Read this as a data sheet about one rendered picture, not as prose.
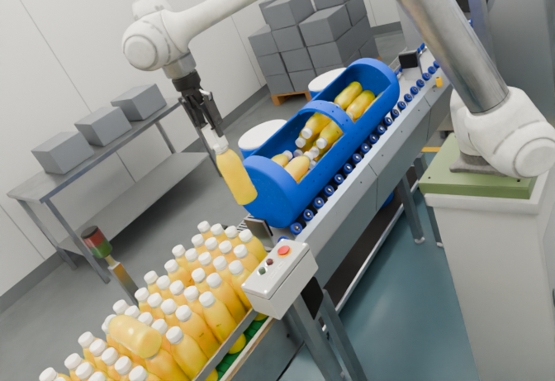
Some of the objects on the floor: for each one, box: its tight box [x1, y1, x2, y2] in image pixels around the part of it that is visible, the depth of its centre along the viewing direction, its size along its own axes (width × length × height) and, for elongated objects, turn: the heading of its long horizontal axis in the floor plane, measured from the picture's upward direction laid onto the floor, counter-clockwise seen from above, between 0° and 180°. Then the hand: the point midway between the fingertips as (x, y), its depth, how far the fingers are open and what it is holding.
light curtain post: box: [462, 0, 497, 69], centre depth 231 cm, size 6×6×170 cm
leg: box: [319, 288, 368, 381], centre depth 191 cm, size 6×6×63 cm
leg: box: [414, 153, 444, 248], centre depth 247 cm, size 6×6×63 cm
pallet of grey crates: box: [248, 0, 382, 106], centre depth 538 cm, size 120×80×119 cm
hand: (215, 137), depth 131 cm, fingers closed on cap, 4 cm apart
